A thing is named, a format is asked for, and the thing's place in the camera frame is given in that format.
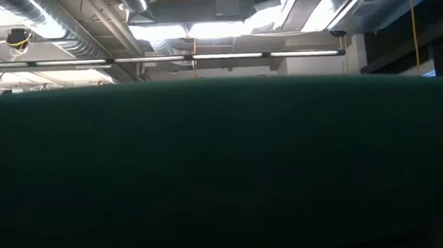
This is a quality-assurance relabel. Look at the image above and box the long ceiling tube light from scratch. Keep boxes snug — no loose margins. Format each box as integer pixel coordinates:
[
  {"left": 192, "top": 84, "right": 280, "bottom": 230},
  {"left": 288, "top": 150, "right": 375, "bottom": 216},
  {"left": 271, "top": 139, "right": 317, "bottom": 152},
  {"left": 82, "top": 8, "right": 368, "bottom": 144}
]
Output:
[{"left": 0, "top": 33, "right": 347, "bottom": 84}]

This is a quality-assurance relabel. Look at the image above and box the hanging yellow cord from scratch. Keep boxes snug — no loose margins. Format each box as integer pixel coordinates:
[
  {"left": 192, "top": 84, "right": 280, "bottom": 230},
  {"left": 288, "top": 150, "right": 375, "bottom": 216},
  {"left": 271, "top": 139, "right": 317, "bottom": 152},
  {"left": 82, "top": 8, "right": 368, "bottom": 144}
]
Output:
[{"left": 408, "top": 0, "right": 422, "bottom": 77}]

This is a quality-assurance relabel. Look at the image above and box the black and yellow cable reel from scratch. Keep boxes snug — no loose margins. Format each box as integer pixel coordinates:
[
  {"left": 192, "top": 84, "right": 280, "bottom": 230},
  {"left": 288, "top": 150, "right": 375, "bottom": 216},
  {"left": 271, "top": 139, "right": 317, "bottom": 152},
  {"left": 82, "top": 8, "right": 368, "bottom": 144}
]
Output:
[{"left": 3, "top": 27, "right": 34, "bottom": 53}]

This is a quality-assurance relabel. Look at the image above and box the silver spiral air duct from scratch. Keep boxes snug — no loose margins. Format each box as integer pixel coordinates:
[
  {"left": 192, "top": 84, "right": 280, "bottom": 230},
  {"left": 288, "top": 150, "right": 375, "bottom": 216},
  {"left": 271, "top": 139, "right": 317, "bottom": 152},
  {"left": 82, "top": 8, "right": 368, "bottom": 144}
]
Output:
[{"left": 0, "top": 0, "right": 140, "bottom": 94}]

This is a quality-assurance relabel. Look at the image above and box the matte dark green large plate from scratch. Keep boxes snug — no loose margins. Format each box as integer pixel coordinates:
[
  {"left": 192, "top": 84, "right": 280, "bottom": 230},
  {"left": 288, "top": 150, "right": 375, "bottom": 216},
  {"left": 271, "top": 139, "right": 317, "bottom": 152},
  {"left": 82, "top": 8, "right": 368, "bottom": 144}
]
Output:
[{"left": 0, "top": 58, "right": 443, "bottom": 248}]

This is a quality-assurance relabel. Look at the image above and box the rectangular metal air duct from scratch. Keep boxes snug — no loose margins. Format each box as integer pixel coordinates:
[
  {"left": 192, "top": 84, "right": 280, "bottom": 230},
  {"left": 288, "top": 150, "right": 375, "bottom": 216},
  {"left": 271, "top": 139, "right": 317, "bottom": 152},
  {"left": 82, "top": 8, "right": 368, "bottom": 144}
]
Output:
[{"left": 278, "top": 0, "right": 443, "bottom": 41}]

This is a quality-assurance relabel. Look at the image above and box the hanging orange cord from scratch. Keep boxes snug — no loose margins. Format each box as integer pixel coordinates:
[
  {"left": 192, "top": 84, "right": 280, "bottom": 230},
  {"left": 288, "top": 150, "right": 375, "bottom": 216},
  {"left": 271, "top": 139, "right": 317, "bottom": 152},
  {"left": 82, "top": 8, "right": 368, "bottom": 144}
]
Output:
[{"left": 190, "top": 37, "right": 200, "bottom": 80}]

